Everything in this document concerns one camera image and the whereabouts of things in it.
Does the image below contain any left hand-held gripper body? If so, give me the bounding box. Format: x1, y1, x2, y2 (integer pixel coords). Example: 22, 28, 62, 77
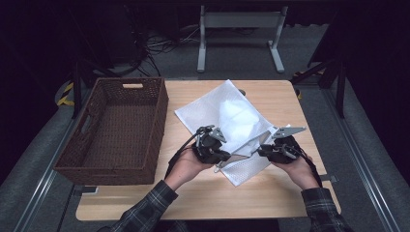
190, 125, 228, 165

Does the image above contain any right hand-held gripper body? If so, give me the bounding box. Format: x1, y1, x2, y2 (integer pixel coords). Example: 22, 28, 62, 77
264, 126, 308, 165

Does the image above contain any white mesh laundry bag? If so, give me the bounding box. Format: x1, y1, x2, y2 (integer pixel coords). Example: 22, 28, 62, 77
173, 78, 292, 188

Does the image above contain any brown wicker basket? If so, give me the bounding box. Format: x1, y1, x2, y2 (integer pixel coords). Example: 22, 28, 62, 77
52, 76, 170, 187

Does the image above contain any person's right hand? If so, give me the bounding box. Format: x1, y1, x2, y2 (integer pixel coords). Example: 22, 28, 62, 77
271, 154, 321, 191

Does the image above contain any person's left hand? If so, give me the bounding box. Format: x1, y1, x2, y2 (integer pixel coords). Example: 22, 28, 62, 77
164, 147, 215, 191

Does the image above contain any black metal stand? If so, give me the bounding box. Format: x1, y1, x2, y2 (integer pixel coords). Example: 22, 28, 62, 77
290, 54, 348, 119
66, 6, 114, 119

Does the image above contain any grey metal table bracket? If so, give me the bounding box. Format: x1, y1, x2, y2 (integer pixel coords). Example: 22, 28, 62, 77
319, 173, 338, 184
73, 186, 99, 197

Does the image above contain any metal floor rail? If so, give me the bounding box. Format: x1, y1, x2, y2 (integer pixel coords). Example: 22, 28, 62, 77
12, 109, 85, 232
320, 85, 405, 232

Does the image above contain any bundle of black floor cables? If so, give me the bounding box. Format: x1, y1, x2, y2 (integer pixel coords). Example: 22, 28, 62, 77
127, 23, 201, 77

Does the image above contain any grey metal table frame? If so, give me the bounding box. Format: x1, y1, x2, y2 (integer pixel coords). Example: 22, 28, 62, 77
196, 5, 289, 73

